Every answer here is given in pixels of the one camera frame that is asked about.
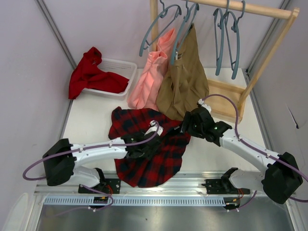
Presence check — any red navy plaid skirt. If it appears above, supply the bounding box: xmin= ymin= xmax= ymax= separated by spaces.
xmin=108 ymin=107 xmax=191 ymax=188

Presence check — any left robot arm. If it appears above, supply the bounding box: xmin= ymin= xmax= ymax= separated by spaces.
xmin=43 ymin=127 xmax=163 ymax=188

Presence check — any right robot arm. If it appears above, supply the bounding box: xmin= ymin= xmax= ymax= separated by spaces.
xmin=181 ymin=106 xmax=303 ymax=204

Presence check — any tan skirt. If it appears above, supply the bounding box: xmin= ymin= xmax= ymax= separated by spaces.
xmin=156 ymin=25 xmax=209 ymax=120

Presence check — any pink skirt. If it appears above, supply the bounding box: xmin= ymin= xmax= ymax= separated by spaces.
xmin=127 ymin=28 xmax=177 ymax=111

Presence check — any blue hanger holding tan skirt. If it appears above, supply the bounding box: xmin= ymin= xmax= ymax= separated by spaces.
xmin=170 ymin=1 xmax=200 ymax=65

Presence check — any wooden clothes rack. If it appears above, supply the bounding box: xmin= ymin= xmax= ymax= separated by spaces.
xmin=149 ymin=0 xmax=301 ymax=125

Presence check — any white plastic basket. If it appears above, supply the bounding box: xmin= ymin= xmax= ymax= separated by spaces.
xmin=82 ymin=58 xmax=137 ymax=100

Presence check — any red garment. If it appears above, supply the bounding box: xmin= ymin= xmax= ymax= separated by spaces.
xmin=68 ymin=47 xmax=128 ymax=99

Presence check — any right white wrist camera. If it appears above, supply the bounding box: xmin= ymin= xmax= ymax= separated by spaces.
xmin=197 ymin=99 xmax=212 ymax=113

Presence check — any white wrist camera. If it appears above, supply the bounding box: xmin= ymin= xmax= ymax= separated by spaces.
xmin=145 ymin=120 xmax=164 ymax=136
xmin=197 ymin=99 xmax=212 ymax=113

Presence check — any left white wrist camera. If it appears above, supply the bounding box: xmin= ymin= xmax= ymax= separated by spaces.
xmin=145 ymin=120 xmax=164 ymax=136

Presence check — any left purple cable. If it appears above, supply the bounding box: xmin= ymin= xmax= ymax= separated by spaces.
xmin=23 ymin=121 xmax=161 ymax=181

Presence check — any white slotted cable duct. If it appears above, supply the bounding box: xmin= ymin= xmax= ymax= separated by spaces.
xmin=44 ymin=196 xmax=236 ymax=206

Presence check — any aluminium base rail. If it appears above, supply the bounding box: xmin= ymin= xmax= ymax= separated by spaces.
xmin=33 ymin=170 xmax=270 ymax=197

